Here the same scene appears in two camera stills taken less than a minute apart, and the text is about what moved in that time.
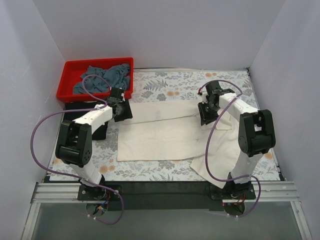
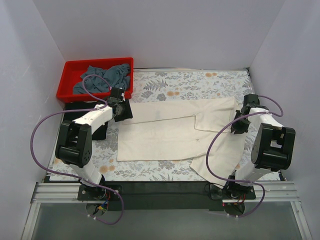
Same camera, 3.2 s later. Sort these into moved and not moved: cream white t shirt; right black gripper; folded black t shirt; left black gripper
Moved: right black gripper
Not moved: left black gripper; folded black t shirt; cream white t shirt
